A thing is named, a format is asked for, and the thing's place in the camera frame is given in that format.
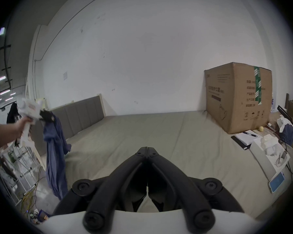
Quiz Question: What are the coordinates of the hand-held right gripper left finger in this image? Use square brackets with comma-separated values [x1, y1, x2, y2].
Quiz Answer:
[52, 147, 147, 234]

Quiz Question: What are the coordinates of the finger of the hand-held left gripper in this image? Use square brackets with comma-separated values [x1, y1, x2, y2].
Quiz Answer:
[40, 110, 55, 122]

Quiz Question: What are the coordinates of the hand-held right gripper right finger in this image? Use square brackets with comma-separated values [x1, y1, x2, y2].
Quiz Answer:
[148, 147, 244, 233]

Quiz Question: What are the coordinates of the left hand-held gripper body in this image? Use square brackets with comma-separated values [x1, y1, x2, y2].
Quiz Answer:
[18, 98, 48, 146]

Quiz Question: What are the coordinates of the dark blue shirt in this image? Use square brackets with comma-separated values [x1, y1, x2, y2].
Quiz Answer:
[43, 115, 72, 201]

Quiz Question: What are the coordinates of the person's left forearm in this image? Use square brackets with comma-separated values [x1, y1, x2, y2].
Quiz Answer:
[0, 121, 18, 153]

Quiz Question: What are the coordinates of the person's left hand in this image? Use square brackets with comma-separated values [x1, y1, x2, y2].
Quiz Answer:
[14, 117, 33, 141]

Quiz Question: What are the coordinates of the grey padded headboard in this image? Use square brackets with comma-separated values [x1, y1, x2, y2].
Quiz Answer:
[29, 94, 106, 170]

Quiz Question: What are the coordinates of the bed with beige sheet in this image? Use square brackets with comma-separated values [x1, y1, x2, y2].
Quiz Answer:
[38, 110, 293, 219]

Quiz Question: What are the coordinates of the metal rack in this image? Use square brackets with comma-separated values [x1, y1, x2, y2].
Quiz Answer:
[0, 143, 41, 205]

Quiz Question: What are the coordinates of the black folder with white paper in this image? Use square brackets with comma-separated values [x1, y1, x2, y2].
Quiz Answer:
[231, 130, 260, 151]

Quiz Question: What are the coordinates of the long white box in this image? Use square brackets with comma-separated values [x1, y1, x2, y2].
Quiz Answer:
[249, 135, 291, 180]

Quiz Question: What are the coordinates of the phone with blue screen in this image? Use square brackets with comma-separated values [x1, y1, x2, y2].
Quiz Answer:
[268, 171, 287, 194]

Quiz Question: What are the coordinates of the large brown cardboard carton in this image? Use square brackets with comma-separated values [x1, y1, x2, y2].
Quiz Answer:
[204, 62, 273, 135]

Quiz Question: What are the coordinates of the yellow cable bundle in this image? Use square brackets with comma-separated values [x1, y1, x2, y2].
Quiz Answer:
[20, 166, 43, 219]

